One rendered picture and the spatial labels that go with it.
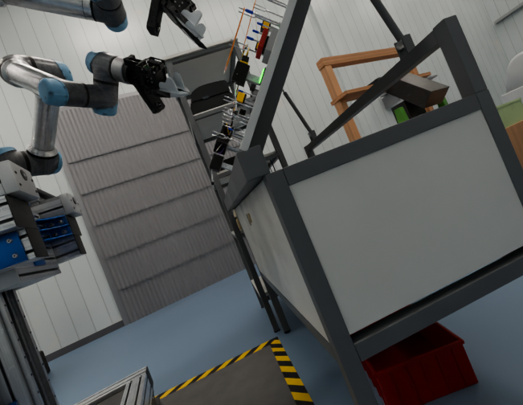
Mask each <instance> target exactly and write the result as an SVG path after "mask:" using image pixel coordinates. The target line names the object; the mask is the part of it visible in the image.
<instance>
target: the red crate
mask: <svg viewBox="0 0 523 405"><path fill-rule="evenodd" d="M409 305H411V304H409ZM409 305H407V306H409ZM407 306H405V307H403V308H401V309H404V308H406V307H407ZM401 309H399V310H401ZM399 310H398V311H399ZM398 311H396V312H398ZM396 312H394V313H396ZM392 314H393V313H392ZM392 314H390V315H392ZM390 315H388V316H386V317H389V316H390ZM386 317H384V318H386ZM384 318H382V319H384ZM382 319H380V320H378V321H381V320H382ZM378 321H376V322H378ZM376 322H374V323H376ZM374 323H372V324H374ZM372 324H371V325H372ZM368 326H370V325H368ZM368 326H367V327H368ZM367 327H365V328H367ZM365 328H363V329H365ZM363 329H360V330H358V331H357V332H359V331H361V330H363ZM357 332H355V333H357ZM355 333H352V334H350V336H351V335H353V334H355ZM463 344H464V340H463V339H462V338H460V337H458V336H457V335H456V334H454V333H453V332H452V331H450V330H449V329H447V328H445V327H444V326H442V325H441V324H440V323H438V322H435V323H433V324H432V325H429V326H428V327H426V328H424V329H422V330H420V331H419V332H417V333H414V334H412V335H411V336H410V337H407V338H405V339H403V340H401V341H400V342H398V343H396V344H394V345H392V346H390V347H389V348H387V349H385V350H383V351H381V352H379V353H377V354H375V355H374V356H372V357H370V358H367V359H366V360H365V361H363V362H361V363H362V365H363V368H364V370H365V371H366V372H367V374H368V376H369V378H371V380H372V383H373V384H374V387H376V388H377V390H378V393H379V396H380V397H381V396H382V399H383V401H384V403H385V405H422V404H425V403H428V402H430V401H432V400H435V399H438V398H441V397H443V396H445V395H449V394H451V393H453V392H456V391H459V390H461V389H464V388H465V387H469V386H471V385H474V384H476V383H478V380H477V378H476V375H475V372H474V370H473V369H472V365H471V363H470V361H469V359H468V356H467V353H466V351H465V349H464V346H463Z"/></svg>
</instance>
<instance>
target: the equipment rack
mask: <svg viewBox="0 0 523 405"><path fill-rule="evenodd" d="M231 39H235V37H234V36H233V37H230V38H227V39H222V40H219V41H216V42H213V43H208V44H206V45H205V46H206V48H207V49H206V50H205V49H202V48H200V47H195V48H192V49H189V50H186V51H181V52H179V53H175V54H172V55H168V56H165V57H162V59H163V60H165V65H166V67H167V72H168V73H167V74H168V76H170V77H173V76H174V73H175V72H178V73H179V74H180V76H181V78H182V82H183V84H184V86H185V87H186V88H188V89H189V91H190V94H189V95H188V96H184V97H175V98H176V101H178V103H179V105H180V107H181V110H182V113H183V115H184V117H185V119H186V123H187V125H188V127H189V130H190V132H191V135H192V137H193V139H194V143H195V145H196V147H197V149H198V152H199V155H200V157H201V159H202V163H203V165H204V167H205V169H206V172H207V174H208V177H209V179H210V182H212V175H211V170H210V168H209V166H210V163H211V159H210V155H209V154H208V151H207V149H206V146H205V143H207V142H210V141H213V140H216V139H218V137H216V136H220V134H219V133H220V132H221V129H222V127H223V125H222V124H223V123H224V122H226V123H229V124H230V123H231V121H229V120H231V117H232V116H231V115H228V112H229V111H227V110H228V109H231V110H233V108H234V104H233V103H234V101H233V103H228V104H224V105H221V106H218V107H216V108H212V109H209V110H206V111H204V112H201V113H198V114H195V115H193V113H192V112H191V109H190V106H189V104H188V101H187V100H189V99H191V93H192V92H193V91H194V90H195V89H196V88H198V87H200V86H202V85H204V84H209V83H212V82H216V81H220V80H225V81H226V82H227V84H228V87H230V89H231V92H232V94H233V96H234V98H235V86H234V84H233V83H232V80H231V79H232V76H233V73H234V70H235V59H236V56H237V59H238V61H239V62H240V60H241V59H242V54H243V53H242V52H241V50H240V49H238V48H236V47H233V50H232V53H231V57H230V59H229V63H228V65H227V60H228V57H229V54H230V52H231V47H232V46H231V45H229V44H233V42H234V41H232V40H231ZM226 65H227V70H226V71H225V70H224V69H225V67H226ZM224 72H225V74H224ZM224 107H225V108H224ZM226 108H228V109H226ZM238 109H239V111H240V109H244V110H246V113H251V111H252V108H248V107H246V106H240V105H238V104H237V110H238ZM223 110H224V111H227V112H224V111H223ZM239 111H238V112H239ZM229 113H232V112H229ZM223 114H225V115H227V116H229V117H227V116H224V115H223ZM223 117H225V118H226V119H224V118H223ZM227 119H229V120H227ZM223 121H224V122H223ZM229 124H228V125H229ZM233 126H235V127H236V128H238V127H239V129H246V127H247V126H246V125H245V124H242V123H239V122H237V121H233ZM240 126H241V127H240ZM213 131H215V132H217V133H215V132H213ZM212 134H214V135H216V136H213V135H212ZM268 135H269V137H270V139H271V141H272V144H273V146H274V149H275V151H273V152H271V153H267V154H265V155H264V157H265V159H266V162H267V163H268V164H269V166H270V167H272V163H273V165H274V164H275V163H276V161H277V160H278V159H279V161H280V164H281V166H282V168H284V167H287V166H288V163H287V161H286V159H285V156H284V153H283V151H282V149H281V147H280V143H279V142H278V139H277V137H276V134H275V132H274V129H273V128H272V125H271V128H270V131H269V134H268ZM204 139H205V140H204ZM270 160H271V161H272V163H271V161H270ZM269 166H268V167H269ZM270 167H269V169H270ZM230 176H231V171H229V170H222V171H220V172H219V173H216V172H215V171H213V182H214V183H215V184H214V185H212V186H213V189H214V191H215V194H216V197H217V199H218V201H219V205H220V206H221V209H222V211H223V214H224V216H225V219H226V221H227V224H228V227H229V228H230V231H231V234H232V236H233V239H234V241H235V244H236V247H237V248H238V251H239V254H240V256H241V258H242V261H243V264H244V266H245V268H246V270H247V274H248V276H249V278H250V281H251V284H252V286H253V289H254V290H255V294H256V296H257V298H258V300H259V303H260V306H261V308H265V309H266V312H267V314H268V317H269V320H270V322H271V324H272V328H273V329H274V332H275V333H276V332H278V331H280V328H279V326H278V324H277V321H276V319H275V316H274V314H273V312H272V308H271V306H270V304H269V302H268V301H269V300H271V299H270V296H269V295H268V291H267V289H266V287H265V285H264V282H263V279H262V277H261V276H258V274H257V272H256V270H255V266H254V264H253V262H252V260H251V257H250V255H249V252H248V250H247V247H246V244H245V243H244V240H243V237H245V235H244V233H243V230H242V229H239V227H238V224H237V222H236V221H235V217H234V215H233V213H232V211H227V208H226V206H225V203H224V199H225V196H226V195H225V193H224V190H223V188H225V187H227V186H228V183H229V180H230ZM225 183H226V184H225Z"/></svg>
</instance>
